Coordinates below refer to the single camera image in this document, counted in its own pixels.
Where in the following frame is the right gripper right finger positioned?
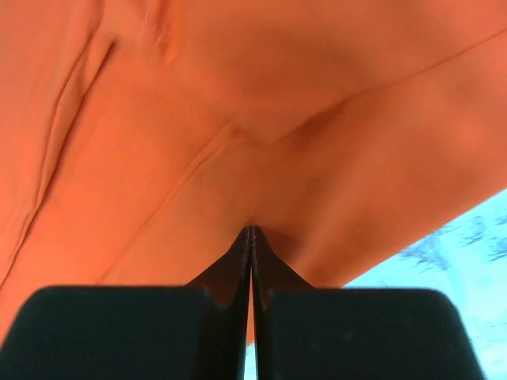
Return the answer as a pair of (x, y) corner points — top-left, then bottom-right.
(250, 227), (483, 380)

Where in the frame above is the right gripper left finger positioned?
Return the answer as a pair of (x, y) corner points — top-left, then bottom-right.
(1, 228), (251, 379)

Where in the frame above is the orange t shirt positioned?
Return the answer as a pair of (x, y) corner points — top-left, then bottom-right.
(1, 1), (506, 333)

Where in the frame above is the floral patterned table mat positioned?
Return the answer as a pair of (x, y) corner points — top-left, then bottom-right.
(246, 192), (506, 379)

